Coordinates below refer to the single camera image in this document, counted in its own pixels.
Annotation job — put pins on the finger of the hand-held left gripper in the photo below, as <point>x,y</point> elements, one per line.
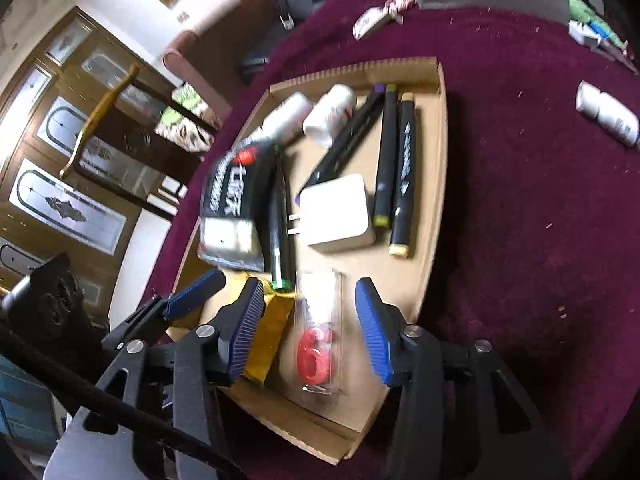
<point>197,289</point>

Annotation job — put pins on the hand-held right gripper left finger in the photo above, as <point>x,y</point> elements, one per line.
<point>247,330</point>

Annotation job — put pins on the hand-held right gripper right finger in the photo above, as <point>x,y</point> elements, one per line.
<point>372,330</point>

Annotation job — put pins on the yellow packet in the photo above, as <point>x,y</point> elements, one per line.
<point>270,330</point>

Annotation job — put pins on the clear packet red candle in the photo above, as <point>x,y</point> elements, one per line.
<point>317,345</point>

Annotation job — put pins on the black printed packet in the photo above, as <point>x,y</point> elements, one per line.
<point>230,195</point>

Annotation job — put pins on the green-capped black marker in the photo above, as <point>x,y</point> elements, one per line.
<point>280,230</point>

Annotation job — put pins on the shallow cardboard box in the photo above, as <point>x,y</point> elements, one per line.
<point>310,425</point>

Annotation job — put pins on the white square charger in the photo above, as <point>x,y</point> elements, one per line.
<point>340,215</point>

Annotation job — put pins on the beige-capped black marker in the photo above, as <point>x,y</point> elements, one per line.
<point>405,180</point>

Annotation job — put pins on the yellow-green-capped black marker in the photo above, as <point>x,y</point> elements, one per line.
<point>385,160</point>

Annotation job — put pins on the purple-capped black marker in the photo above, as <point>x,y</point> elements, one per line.
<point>345,145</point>

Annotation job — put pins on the translucent white plastic bottle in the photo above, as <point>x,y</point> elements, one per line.
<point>285,115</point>

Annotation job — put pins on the white bottle red label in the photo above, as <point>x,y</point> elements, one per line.
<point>330,112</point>

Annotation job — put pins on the wooden glass cabinet doors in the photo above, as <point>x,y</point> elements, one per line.
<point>50,200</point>

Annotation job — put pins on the patterned cushion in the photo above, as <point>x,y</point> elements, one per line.
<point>187,122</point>

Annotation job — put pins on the wooden chair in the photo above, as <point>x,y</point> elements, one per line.
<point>95,120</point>

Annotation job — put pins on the green cloth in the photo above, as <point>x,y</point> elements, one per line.
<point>185,96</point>

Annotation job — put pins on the red-brown armchair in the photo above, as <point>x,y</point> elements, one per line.
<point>220,25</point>

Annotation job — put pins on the small silver clip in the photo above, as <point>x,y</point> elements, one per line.
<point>287,22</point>

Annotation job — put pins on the white key fob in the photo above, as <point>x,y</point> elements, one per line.
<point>370,22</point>

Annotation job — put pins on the small white adapter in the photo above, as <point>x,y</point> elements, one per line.
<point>582,34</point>

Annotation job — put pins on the blue plastic item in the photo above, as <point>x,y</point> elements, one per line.
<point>602,31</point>

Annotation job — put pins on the green fabric item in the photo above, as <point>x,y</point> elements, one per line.
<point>582,10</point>

